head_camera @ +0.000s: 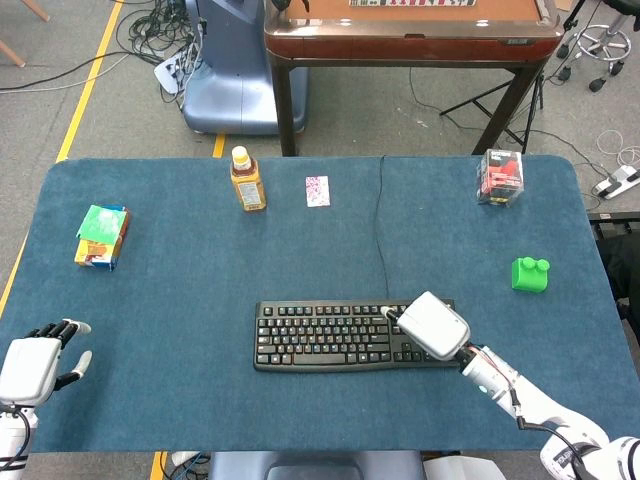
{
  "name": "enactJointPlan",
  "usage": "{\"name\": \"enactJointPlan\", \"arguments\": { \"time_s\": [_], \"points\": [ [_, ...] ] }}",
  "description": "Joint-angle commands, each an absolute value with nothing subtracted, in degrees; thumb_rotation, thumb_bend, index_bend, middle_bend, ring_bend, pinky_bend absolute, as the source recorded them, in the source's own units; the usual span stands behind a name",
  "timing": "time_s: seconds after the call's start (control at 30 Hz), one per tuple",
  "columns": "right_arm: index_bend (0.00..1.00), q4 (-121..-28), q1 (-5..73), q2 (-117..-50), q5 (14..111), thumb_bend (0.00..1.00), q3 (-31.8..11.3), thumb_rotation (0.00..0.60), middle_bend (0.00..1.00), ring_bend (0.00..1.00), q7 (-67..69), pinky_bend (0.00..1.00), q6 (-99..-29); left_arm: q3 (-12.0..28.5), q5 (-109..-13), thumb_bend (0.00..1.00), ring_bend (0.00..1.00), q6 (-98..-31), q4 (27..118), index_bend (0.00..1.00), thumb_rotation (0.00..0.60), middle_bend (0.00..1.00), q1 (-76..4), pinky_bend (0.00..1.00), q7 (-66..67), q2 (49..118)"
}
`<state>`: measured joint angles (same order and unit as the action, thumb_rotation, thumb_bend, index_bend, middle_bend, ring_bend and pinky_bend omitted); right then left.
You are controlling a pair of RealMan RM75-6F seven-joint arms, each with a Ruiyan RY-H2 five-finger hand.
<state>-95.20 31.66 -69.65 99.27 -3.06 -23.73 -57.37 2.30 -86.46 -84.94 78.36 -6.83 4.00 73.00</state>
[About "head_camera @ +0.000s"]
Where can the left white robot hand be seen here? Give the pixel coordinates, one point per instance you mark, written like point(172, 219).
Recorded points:
point(22, 367)

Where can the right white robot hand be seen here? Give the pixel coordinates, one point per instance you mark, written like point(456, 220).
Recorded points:
point(435, 327)

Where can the black computer keyboard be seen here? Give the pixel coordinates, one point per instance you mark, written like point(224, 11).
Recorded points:
point(325, 335)

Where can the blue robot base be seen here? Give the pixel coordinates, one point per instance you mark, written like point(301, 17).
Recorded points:
point(235, 75)

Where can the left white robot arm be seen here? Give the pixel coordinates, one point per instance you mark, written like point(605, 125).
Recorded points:
point(12, 435)

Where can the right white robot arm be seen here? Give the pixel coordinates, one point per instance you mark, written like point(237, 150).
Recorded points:
point(530, 400)

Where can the green toy block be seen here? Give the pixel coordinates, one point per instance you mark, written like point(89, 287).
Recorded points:
point(530, 275)

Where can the green and orange carton box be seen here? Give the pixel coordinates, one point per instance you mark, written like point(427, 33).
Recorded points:
point(102, 237)

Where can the clear box with red black print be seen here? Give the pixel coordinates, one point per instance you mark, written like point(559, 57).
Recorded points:
point(501, 177)

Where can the pink patterned card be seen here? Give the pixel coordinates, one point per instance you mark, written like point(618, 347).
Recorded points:
point(318, 191)

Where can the blue robot torso base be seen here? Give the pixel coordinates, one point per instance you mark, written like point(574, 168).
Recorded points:
point(315, 466)

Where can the blue felt table mat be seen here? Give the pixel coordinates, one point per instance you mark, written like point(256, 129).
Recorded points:
point(200, 300)

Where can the black tripod stand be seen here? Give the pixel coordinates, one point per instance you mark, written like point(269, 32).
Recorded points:
point(500, 107)

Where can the white power strip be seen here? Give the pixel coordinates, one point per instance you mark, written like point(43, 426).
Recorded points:
point(616, 181)

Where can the amber tea bottle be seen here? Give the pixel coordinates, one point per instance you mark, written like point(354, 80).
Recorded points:
point(247, 182)

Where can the brown mahjong table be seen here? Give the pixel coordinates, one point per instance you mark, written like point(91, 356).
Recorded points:
point(410, 40)

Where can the wooden chair leg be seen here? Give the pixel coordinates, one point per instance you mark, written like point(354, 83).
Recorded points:
point(12, 52)

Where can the chrome stool base with casters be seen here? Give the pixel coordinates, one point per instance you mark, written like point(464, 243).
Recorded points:
point(597, 45)

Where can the row of mahjong tiles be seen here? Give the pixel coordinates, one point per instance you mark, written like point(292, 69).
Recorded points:
point(412, 2)

